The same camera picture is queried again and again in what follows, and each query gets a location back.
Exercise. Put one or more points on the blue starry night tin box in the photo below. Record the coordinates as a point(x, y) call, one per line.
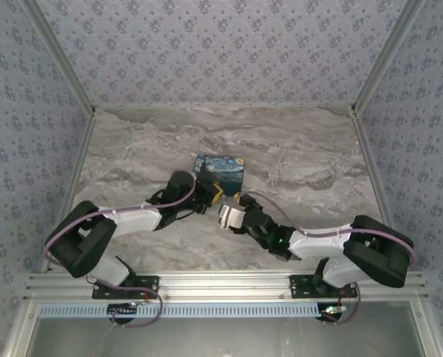
point(221, 167)

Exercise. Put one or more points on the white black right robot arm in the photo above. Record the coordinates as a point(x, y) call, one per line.
point(318, 245)

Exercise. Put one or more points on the black right controller board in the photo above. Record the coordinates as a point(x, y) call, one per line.
point(331, 309)

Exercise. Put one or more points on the black controller board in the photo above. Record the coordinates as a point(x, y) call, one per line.
point(331, 309)
point(123, 308)

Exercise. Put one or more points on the grey sheet metal shelf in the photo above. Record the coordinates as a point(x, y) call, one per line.
point(221, 338)

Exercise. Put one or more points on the black left controller board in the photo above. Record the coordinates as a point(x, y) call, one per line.
point(123, 308)

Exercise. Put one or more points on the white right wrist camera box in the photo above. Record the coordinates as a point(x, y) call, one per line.
point(232, 217)

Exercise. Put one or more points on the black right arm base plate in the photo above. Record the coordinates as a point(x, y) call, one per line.
point(299, 286)

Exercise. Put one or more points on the aluminium mounting rail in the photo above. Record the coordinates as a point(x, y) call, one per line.
point(221, 286)

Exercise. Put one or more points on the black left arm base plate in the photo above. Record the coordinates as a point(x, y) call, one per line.
point(151, 284)

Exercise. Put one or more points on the aluminium table edge rail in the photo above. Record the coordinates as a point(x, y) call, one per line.
point(70, 189)
point(378, 186)

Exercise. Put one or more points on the aluminium frame post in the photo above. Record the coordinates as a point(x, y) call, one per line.
point(61, 56)
point(385, 56)

